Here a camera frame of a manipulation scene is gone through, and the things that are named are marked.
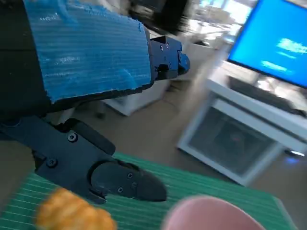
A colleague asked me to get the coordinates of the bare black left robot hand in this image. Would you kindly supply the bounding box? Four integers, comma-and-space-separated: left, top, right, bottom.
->
0, 0, 192, 205

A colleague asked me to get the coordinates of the long striped toy bread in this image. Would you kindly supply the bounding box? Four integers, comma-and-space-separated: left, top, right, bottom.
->
35, 186, 118, 230

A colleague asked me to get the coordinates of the pink bowl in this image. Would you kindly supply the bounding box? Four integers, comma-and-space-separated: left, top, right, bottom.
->
162, 195, 264, 230

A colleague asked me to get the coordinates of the green cutting mat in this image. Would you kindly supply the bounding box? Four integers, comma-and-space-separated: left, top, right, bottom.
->
0, 153, 298, 230

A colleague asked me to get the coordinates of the large white mesh cabinet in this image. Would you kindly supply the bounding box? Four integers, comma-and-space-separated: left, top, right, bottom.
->
177, 79, 307, 186

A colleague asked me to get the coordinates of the blue computer monitor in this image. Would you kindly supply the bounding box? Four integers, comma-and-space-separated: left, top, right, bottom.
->
226, 0, 307, 89

